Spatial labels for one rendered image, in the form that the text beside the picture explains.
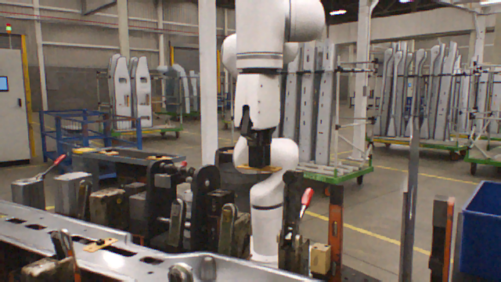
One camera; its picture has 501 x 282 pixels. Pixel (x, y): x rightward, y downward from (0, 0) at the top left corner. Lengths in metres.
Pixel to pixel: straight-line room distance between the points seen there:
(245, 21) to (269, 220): 0.84
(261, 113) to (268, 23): 0.15
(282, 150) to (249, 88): 0.65
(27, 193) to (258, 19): 1.16
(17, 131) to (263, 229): 6.79
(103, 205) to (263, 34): 0.77
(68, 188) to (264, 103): 0.85
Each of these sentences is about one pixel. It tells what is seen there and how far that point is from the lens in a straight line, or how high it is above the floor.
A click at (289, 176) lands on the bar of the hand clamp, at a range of 0.84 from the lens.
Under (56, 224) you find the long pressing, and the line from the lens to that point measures 1.29.
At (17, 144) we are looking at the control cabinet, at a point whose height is 0.37.
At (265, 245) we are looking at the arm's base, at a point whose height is 0.84.
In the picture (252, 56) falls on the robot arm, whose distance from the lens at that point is 0.67.
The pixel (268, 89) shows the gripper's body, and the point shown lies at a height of 1.40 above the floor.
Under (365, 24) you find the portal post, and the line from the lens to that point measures 7.51.
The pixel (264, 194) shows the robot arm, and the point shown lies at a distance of 1.32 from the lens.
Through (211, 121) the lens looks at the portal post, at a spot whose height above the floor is 0.95.
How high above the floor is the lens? 1.41
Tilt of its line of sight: 9 degrees down
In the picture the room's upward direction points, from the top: straight up
